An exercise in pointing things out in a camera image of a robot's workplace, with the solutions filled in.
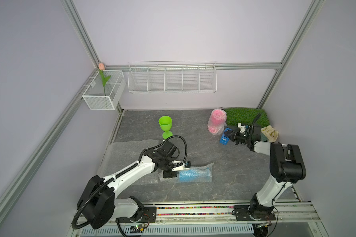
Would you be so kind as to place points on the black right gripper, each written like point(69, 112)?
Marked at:
point(233, 135)

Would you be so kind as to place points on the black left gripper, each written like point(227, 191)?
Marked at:
point(171, 174)

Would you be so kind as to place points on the blue tape dispenser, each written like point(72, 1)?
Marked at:
point(224, 139)

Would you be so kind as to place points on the bubble wrap sheet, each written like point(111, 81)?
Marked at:
point(207, 168)
point(217, 121)
point(119, 155)

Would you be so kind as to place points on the pink plastic wine glass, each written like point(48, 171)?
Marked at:
point(217, 120)

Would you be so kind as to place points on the blue plastic wine glass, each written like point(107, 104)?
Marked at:
point(193, 176)

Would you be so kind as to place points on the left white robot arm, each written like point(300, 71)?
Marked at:
point(99, 201)

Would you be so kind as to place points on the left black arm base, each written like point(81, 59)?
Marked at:
point(146, 215)

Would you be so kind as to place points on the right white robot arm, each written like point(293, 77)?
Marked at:
point(286, 164)

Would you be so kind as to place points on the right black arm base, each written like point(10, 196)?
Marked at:
point(246, 213)

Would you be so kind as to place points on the green plastic wine glass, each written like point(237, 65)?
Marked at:
point(165, 123)

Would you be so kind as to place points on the green artificial grass mat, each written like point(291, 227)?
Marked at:
point(246, 116)

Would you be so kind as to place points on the green dustpan brush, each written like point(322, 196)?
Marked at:
point(264, 138)

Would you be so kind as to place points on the beige cloth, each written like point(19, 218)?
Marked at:
point(270, 133)

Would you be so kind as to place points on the artificial pink tulip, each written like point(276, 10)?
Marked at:
point(104, 78)

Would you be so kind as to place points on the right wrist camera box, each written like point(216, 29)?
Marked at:
point(242, 127)

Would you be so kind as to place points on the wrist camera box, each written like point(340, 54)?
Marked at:
point(242, 127)
point(178, 166)

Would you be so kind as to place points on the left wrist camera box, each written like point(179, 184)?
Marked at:
point(178, 166)

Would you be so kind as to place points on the white wire wall shelf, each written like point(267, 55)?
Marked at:
point(172, 77)

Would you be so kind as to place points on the white mesh wall basket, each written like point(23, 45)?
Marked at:
point(94, 94)

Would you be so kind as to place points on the white slotted cable duct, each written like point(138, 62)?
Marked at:
point(169, 230)

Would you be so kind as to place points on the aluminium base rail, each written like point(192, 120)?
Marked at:
point(293, 218)

